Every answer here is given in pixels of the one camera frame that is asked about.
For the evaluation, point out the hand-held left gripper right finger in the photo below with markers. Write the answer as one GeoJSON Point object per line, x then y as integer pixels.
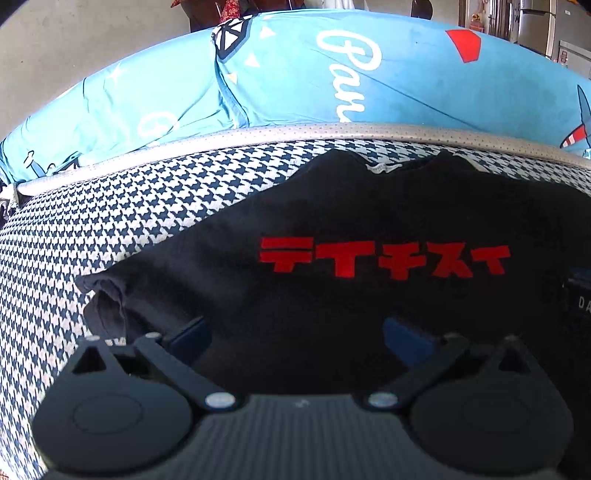
{"type": "Point", "coordinates": [406, 339]}

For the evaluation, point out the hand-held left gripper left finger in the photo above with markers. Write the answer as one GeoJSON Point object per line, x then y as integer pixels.
{"type": "Point", "coordinates": [190, 336]}

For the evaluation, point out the black T-shirt with red print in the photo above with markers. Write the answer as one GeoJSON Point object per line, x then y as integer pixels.
{"type": "Point", "coordinates": [323, 212]}

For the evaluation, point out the houndstooth sofa mat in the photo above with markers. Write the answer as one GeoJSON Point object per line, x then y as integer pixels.
{"type": "Point", "coordinates": [92, 240]}

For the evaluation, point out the blue printed blanket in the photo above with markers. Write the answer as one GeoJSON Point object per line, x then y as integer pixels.
{"type": "Point", "coordinates": [286, 83]}

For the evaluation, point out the silver refrigerator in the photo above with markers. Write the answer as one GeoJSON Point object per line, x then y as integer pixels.
{"type": "Point", "coordinates": [538, 23]}

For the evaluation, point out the dark wooden chair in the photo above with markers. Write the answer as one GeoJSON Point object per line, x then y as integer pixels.
{"type": "Point", "coordinates": [198, 11]}

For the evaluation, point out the red patterned cloth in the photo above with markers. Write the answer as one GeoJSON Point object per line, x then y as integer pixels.
{"type": "Point", "coordinates": [228, 9]}

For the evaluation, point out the table with white tablecloth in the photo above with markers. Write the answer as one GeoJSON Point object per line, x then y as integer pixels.
{"type": "Point", "coordinates": [344, 3]}

